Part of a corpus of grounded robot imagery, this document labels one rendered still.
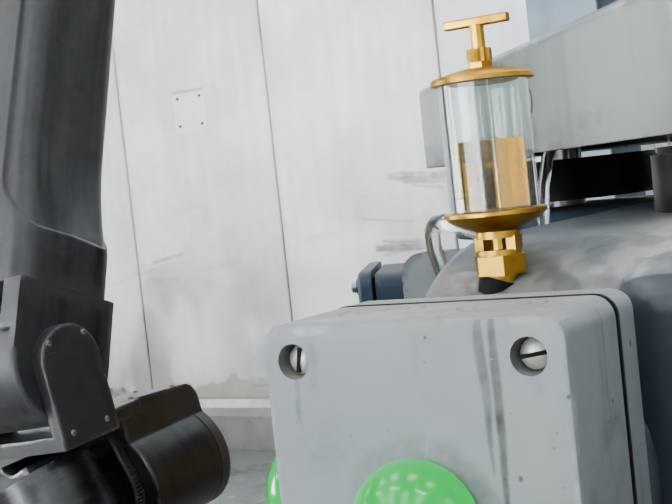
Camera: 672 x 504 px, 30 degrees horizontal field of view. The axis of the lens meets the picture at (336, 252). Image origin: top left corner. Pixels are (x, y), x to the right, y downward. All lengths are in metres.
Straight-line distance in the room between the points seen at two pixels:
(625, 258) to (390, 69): 5.87
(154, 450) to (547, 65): 0.27
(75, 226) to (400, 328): 0.36
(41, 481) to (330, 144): 5.81
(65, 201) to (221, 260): 6.19
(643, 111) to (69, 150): 0.30
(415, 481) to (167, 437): 0.39
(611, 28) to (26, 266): 0.29
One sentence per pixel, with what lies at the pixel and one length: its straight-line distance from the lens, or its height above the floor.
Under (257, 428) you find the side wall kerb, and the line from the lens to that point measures 6.80.
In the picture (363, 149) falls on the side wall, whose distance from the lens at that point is 6.28.
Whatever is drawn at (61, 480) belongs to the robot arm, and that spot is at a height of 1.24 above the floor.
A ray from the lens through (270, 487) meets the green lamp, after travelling 0.31.
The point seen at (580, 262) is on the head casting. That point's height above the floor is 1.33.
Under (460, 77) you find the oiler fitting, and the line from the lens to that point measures 0.34.
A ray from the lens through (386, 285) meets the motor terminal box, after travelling 0.78.
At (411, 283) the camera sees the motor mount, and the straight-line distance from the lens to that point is 0.77.
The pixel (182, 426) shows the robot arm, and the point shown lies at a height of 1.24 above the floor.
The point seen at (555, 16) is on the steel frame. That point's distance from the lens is 5.37.
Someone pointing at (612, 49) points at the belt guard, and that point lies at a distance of 0.48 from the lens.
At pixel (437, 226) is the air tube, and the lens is 0.44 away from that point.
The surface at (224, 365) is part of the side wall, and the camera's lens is 6.90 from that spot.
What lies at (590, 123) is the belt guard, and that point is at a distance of 0.50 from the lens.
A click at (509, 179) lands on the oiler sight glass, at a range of 0.34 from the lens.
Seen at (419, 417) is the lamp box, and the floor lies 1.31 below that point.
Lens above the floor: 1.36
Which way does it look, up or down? 3 degrees down
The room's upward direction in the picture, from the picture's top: 6 degrees counter-clockwise
